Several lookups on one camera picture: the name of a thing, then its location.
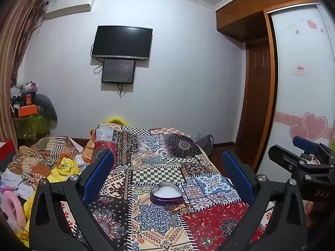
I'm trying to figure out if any patchwork patterned blanket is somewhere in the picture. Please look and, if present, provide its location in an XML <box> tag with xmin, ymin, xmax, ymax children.
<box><xmin>60</xmin><ymin>123</ymin><xmax>278</xmax><ymax>251</ymax></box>

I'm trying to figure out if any person's right hand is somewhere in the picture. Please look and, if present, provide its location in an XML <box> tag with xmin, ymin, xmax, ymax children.
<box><xmin>304</xmin><ymin>201</ymin><xmax>316</xmax><ymax>228</ymax></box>

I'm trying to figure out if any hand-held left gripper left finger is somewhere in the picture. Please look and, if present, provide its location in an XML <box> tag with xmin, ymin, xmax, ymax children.
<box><xmin>28</xmin><ymin>149</ymin><xmax>118</xmax><ymax>251</ymax></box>

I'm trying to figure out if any brown striped curtain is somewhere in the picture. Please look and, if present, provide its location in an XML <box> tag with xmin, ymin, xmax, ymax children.
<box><xmin>0</xmin><ymin>0</ymin><xmax>48</xmax><ymax>147</ymax></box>

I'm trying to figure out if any orange striped quilt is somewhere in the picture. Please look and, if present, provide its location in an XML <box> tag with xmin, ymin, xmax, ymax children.
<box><xmin>7</xmin><ymin>135</ymin><xmax>87</xmax><ymax>187</ymax></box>

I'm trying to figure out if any yellow printed cloth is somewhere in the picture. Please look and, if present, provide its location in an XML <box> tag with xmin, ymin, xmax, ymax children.
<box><xmin>50</xmin><ymin>157</ymin><xmax>80</xmax><ymax>184</ymax></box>

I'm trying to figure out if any long orange box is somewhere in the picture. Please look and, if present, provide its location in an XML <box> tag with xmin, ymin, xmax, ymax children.
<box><xmin>17</xmin><ymin>105</ymin><xmax>39</xmax><ymax>118</ymax></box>

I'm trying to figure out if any wooden overhead cabinet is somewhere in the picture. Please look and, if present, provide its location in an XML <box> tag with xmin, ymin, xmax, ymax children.
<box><xmin>215</xmin><ymin>0</ymin><xmax>322</xmax><ymax>42</ymax></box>

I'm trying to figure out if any black wall television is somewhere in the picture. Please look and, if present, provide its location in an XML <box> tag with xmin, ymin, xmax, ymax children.
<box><xmin>91</xmin><ymin>26</ymin><xmax>153</xmax><ymax>61</ymax></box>

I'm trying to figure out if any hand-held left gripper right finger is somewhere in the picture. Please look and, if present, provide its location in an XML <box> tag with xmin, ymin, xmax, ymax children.
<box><xmin>221</xmin><ymin>150</ymin><xmax>308</xmax><ymax>251</ymax></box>

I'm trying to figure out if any pile of mixed clothes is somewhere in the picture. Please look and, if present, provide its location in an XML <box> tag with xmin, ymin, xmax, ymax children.
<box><xmin>10</xmin><ymin>81</ymin><xmax>39</xmax><ymax>108</ymax></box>

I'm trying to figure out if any dark grey cushion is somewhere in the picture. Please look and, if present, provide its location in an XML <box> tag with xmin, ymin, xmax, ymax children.
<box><xmin>34</xmin><ymin>93</ymin><xmax>58</xmax><ymax>132</ymax></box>

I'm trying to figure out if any white heart-print wardrobe door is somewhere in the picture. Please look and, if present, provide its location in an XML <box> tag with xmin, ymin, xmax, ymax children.
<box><xmin>255</xmin><ymin>3</ymin><xmax>335</xmax><ymax>174</ymax></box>

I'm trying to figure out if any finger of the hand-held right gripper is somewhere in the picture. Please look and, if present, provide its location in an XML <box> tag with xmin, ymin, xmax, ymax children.
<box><xmin>268</xmin><ymin>145</ymin><xmax>335</xmax><ymax>179</ymax></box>
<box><xmin>292</xmin><ymin>135</ymin><xmax>335</xmax><ymax>164</ymax></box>

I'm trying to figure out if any white air conditioner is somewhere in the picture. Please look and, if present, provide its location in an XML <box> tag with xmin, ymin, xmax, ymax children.
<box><xmin>45</xmin><ymin>0</ymin><xmax>96</xmax><ymax>20</ymax></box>

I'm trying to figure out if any purple heart-shaped tin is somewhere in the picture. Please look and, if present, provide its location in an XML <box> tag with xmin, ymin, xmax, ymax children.
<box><xmin>150</xmin><ymin>181</ymin><xmax>184</xmax><ymax>205</ymax></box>

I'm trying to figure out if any yellow pillow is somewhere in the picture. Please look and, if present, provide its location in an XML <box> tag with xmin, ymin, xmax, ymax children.
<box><xmin>83</xmin><ymin>136</ymin><xmax>97</xmax><ymax>163</ymax></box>

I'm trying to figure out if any yellow plush toy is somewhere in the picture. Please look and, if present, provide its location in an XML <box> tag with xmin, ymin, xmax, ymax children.
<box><xmin>106</xmin><ymin>115</ymin><xmax>129</xmax><ymax>126</ymax></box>

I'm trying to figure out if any heap of white clothes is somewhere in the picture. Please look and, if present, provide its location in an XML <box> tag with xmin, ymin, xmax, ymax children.
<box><xmin>0</xmin><ymin>167</ymin><xmax>36</xmax><ymax>203</ymax></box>

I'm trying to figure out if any small black wall monitor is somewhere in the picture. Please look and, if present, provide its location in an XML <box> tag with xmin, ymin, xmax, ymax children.
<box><xmin>101</xmin><ymin>59</ymin><xmax>137</xmax><ymax>84</ymax></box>

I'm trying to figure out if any brown wooden door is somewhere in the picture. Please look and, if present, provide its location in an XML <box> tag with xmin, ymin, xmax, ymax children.
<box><xmin>236</xmin><ymin>41</ymin><xmax>273</xmax><ymax>169</ymax></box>

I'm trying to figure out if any grey backpack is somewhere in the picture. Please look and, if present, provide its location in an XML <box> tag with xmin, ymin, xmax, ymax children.
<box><xmin>196</xmin><ymin>134</ymin><xmax>215</xmax><ymax>156</ymax></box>

